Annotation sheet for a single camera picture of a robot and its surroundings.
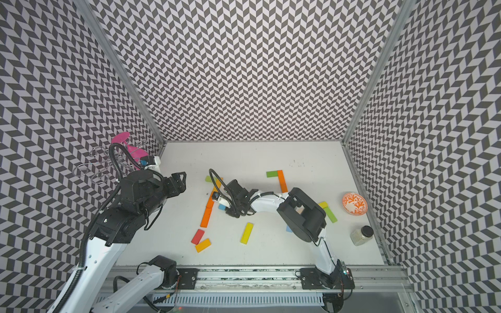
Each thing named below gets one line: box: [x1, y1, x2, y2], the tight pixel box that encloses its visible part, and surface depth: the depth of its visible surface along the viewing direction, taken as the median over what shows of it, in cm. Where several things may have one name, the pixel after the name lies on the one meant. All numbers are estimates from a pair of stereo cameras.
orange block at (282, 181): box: [277, 169, 289, 194], surface depth 104 cm
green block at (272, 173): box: [266, 170, 279, 179], surface depth 107 cm
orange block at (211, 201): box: [206, 191, 215, 209], surface depth 94 cm
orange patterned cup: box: [341, 192, 368, 216], surface depth 92 cm
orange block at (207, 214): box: [199, 199, 215, 228], surface depth 91 cm
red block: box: [190, 228, 205, 246], surface depth 84 cm
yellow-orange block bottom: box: [195, 238, 212, 254], surface depth 82 cm
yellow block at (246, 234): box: [240, 222, 255, 245], surface depth 86 cm
